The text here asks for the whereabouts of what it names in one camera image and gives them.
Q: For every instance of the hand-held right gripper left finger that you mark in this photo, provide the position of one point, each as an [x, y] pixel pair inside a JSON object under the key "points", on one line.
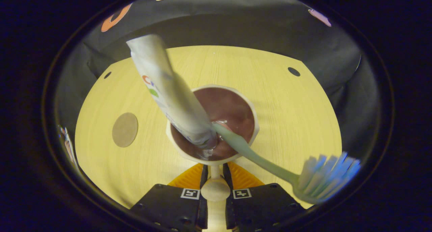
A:
{"points": [[202, 216]]}

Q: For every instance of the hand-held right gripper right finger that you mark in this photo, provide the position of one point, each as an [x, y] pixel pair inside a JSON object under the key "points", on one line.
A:
{"points": [[229, 216]]}

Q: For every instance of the pale green toothbrush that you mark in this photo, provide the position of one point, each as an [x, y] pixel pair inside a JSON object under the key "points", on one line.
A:
{"points": [[256, 157]]}

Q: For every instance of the beige cup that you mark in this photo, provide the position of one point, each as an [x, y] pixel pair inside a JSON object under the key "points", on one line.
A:
{"points": [[233, 110]]}

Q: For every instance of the round brown coaster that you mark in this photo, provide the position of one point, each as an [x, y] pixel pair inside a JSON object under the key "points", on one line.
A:
{"points": [[125, 129]]}

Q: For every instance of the white toothpaste tube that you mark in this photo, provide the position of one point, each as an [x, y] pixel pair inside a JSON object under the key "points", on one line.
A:
{"points": [[168, 87]]}

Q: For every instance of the wooden desktop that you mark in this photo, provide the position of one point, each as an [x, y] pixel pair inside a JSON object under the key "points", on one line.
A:
{"points": [[287, 117]]}

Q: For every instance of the black backdrop cloth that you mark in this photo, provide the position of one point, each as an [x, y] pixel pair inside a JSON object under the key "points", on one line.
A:
{"points": [[236, 26]]}

